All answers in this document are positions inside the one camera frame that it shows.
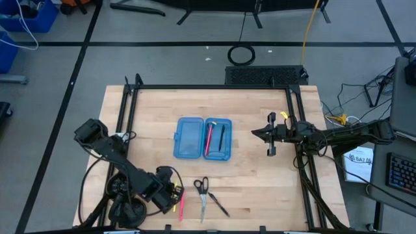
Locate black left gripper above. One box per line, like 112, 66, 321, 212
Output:
152, 165, 185, 215

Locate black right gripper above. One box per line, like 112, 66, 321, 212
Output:
252, 112, 296, 157

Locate black-handled scissors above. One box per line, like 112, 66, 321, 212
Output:
193, 176, 210, 224

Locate black pen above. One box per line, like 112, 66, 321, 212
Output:
207, 192, 231, 218
218, 125, 226, 152

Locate pink pen with yellow tip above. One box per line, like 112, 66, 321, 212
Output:
204, 122, 218, 157

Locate blue plastic supply box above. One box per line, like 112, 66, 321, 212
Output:
172, 116, 233, 162

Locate pink highlighter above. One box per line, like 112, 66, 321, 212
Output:
179, 190, 186, 222

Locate black perforated computer case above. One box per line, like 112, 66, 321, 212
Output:
224, 64, 309, 86

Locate yellow connector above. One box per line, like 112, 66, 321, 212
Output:
326, 113, 348, 126

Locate white printed paper sheet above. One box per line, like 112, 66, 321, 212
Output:
343, 146, 374, 185

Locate black divider panel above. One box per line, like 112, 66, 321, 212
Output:
152, 0, 332, 30

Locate grey side desk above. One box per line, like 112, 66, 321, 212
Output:
367, 57, 416, 231

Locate black keyboard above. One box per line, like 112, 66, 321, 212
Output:
385, 152, 416, 198

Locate black floor bar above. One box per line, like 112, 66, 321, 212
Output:
109, 2, 166, 17

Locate black object on floor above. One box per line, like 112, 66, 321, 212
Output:
0, 101, 14, 118

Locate grey table foot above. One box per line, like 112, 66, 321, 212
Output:
0, 74, 29, 85

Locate orange and black vacuum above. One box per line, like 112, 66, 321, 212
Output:
60, 0, 98, 16

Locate large blue storage bin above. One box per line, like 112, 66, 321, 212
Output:
0, 0, 60, 33

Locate black camera stand base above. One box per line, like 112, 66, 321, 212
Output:
108, 197, 148, 229

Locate black coiled cable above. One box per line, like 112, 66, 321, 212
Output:
226, 11, 257, 67

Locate black power cable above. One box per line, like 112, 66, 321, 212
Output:
77, 157, 105, 225
292, 151, 416, 204

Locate yellow floor cable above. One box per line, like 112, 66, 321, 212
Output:
300, 0, 322, 66

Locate black cable tangle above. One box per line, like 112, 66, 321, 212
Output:
320, 48, 416, 131

